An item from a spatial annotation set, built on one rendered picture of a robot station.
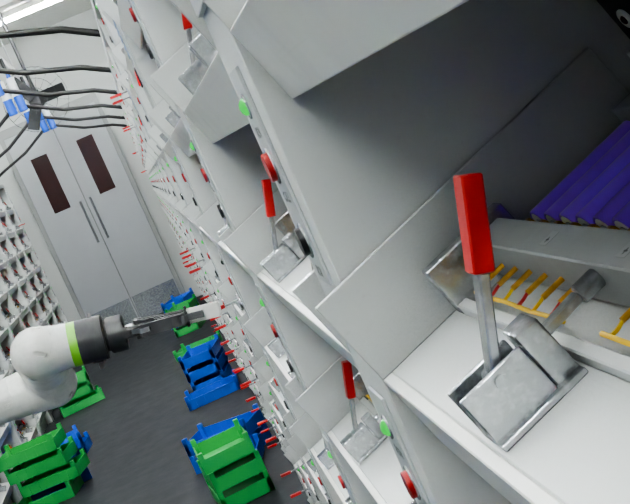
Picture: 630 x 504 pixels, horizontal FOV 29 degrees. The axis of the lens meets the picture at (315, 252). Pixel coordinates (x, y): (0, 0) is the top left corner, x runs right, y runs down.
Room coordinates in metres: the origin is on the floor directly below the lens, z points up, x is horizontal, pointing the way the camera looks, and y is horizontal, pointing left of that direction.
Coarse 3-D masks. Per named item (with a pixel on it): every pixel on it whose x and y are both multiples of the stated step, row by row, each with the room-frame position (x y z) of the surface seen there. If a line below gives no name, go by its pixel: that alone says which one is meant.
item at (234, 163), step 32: (160, 0) 1.30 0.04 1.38; (160, 32) 1.30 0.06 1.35; (192, 32) 1.30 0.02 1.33; (192, 128) 1.30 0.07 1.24; (224, 160) 1.30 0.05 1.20; (256, 160) 1.30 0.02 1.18; (224, 192) 1.30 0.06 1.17; (256, 192) 1.30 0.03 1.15; (288, 320) 1.30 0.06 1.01; (320, 352) 1.30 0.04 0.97; (352, 480) 1.30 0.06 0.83
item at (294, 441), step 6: (294, 438) 2.69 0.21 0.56; (294, 444) 2.69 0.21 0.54; (300, 444) 2.69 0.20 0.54; (300, 450) 2.69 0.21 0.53; (306, 450) 2.69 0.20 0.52; (306, 456) 2.67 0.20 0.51; (306, 462) 2.54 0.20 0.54; (312, 468) 2.52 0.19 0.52; (312, 474) 2.52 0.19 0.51; (318, 480) 2.46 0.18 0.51; (324, 492) 2.37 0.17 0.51
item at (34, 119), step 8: (0, 16) 9.11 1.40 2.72; (16, 48) 9.12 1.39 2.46; (16, 56) 9.12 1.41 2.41; (16, 80) 8.87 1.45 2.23; (8, 88) 8.82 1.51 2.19; (24, 88) 8.82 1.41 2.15; (32, 88) 8.83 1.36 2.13; (48, 88) 8.87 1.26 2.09; (56, 88) 8.88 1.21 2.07; (64, 88) 8.89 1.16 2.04; (24, 96) 8.85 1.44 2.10; (32, 96) 8.87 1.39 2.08; (40, 96) 8.87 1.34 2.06; (56, 96) 8.90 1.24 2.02; (32, 104) 8.87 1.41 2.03; (40, 104) 8.86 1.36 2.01; (32, 112) 8.87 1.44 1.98; (40, 112) 8.86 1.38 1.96; (32, 120) 8.87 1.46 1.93; (40, 120) 8.85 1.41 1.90; (32, 128) 8.86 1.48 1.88
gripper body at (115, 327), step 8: (104, 320) 2.50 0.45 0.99; (112, 320) 2.49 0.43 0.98; (120, 320) 2.49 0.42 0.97; (112, 328) 2.47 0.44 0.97; (120, 328) 2.47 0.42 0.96; (128, 328) 2.47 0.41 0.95; (136, 328) 2.47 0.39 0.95; (112, 336) 2.47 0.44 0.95; (120, 336) 2.47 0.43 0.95; (128, 336) 2.47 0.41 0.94; (136, 336) 2.47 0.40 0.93; (112, 344) 2.47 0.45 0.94; (120, 344) 2.48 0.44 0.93; (128, 344) 2.49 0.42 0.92; (112, 352) 2.50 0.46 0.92
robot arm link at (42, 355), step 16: (16, 336) 2.48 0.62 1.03; (32, 336) 2.46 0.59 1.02; (48, 336) 2.46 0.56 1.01; (64, 336) 2.46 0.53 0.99; (16, 352) 2.45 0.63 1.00; (32, 352) 2.44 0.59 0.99; (48, 352) 2.44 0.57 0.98; (64, 352) 2.45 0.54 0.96; (16, 368) 2.46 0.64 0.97; (32, 368) 2.44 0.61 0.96; (48, 368) 2.45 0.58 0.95; (64, 368) 2.47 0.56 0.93; (32, 384) 2.49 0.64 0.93; (48, 384) 2.50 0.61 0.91
